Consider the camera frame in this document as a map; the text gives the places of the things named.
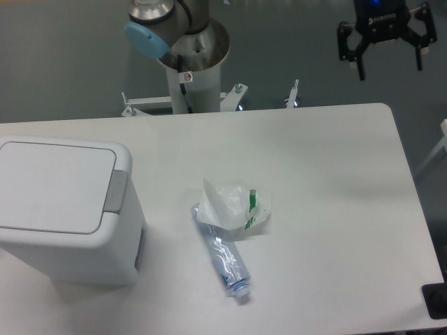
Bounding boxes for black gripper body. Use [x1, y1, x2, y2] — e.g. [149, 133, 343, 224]
[353, 0, 409, 43]

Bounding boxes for white frame at right edge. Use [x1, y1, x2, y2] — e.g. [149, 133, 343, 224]
[414, 119, 446, 182]

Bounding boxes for white trash can lid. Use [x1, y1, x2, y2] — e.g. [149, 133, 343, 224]
[1, 142, 116, 234]

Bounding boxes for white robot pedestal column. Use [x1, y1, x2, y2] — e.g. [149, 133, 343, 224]
[165, 65, 221, 114]

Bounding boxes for white metal base frame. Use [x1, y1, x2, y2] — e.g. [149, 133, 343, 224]
[121, 79, 300, 117]

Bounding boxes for white trash can body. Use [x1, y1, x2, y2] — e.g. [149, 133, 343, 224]
[1, 135, 147, 285]

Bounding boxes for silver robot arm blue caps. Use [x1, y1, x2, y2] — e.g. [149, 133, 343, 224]
[124, 1, 437, 80]

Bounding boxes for white plastic bag green print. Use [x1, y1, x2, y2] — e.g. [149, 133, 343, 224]
[196, 179, 272, 240]

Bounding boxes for crushed clear plastic bottle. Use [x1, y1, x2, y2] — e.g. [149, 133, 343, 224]
[191, 203, 251, 303]

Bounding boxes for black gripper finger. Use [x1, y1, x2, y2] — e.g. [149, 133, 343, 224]
[337, 22, 371, 81]
[400, 1, 437, 71]

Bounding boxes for black clamp at table corner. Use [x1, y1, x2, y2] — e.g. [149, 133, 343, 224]
[422, 283, 446, 320]

